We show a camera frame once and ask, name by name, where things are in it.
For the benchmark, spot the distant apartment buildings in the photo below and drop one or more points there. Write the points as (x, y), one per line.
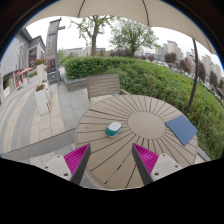
(171, 48)

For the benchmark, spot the grey stone curb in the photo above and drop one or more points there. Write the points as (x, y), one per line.
(43, 144)

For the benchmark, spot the tall white flower planter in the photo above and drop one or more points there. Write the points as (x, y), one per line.
(41, 100)
(41, 70)

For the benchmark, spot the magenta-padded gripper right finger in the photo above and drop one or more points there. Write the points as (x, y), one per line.
(146, 160)

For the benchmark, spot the dark curved umbrella pole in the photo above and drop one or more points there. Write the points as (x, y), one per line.
(195, 66)

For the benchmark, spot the bare-trunk leafy tree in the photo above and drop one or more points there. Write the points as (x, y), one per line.
(94, 38)

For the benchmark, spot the round-crowned green tree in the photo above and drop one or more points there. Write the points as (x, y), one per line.
(133, 33)

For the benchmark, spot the tall grey sign pillar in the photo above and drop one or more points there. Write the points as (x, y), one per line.
(52, 43)

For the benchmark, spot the white and teal computer mouse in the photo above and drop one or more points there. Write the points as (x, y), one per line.
(114, 128)

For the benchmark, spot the green hedge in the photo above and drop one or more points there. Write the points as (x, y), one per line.
(150, 76)

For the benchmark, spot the slatted wooden chair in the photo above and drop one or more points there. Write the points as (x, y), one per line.
(102, 85)

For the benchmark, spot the blue mouse pad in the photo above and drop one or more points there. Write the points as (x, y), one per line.
(181, 129)

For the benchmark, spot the beige patio umbrella canopy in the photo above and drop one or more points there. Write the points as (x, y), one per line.
(100, 6)

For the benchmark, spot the grey shopfront building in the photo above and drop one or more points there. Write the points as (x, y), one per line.
(16, 56)

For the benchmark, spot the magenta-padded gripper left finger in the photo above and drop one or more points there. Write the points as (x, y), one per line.
(76, 160)

